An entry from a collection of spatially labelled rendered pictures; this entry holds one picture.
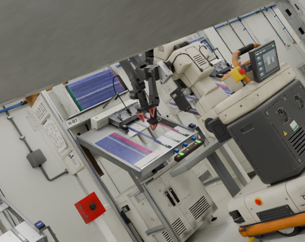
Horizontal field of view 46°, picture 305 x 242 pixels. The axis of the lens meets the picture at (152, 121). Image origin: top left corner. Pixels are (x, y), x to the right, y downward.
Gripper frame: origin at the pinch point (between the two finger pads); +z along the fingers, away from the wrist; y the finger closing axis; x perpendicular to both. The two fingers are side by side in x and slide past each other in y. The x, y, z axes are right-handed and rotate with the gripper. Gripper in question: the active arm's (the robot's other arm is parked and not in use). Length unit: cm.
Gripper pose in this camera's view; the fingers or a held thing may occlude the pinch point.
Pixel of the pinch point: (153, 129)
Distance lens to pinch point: 297.4
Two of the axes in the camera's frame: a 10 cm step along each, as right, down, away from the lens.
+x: 7.4, 2.8, -6.1
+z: 0.2, 9.0, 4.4
